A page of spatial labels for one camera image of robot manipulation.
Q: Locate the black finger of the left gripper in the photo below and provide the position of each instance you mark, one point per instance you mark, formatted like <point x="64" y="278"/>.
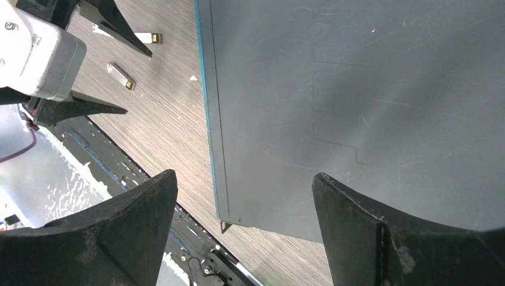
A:
<point x="48" y="113"/>
<point x="107" y="16"/>

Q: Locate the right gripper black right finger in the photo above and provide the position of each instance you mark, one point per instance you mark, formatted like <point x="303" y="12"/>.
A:
<point x="370" y="243"/>

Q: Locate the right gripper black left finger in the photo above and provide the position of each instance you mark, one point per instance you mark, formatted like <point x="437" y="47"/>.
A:
<point x="119" y="241"/>

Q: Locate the silver transceiver module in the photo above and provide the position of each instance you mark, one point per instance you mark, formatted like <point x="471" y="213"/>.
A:
<point x="149" y="38"/>
<point x="121" y="76"/>

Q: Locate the dark grey network switch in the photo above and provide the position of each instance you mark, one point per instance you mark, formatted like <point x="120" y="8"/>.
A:
<point x="402" y="101"/>

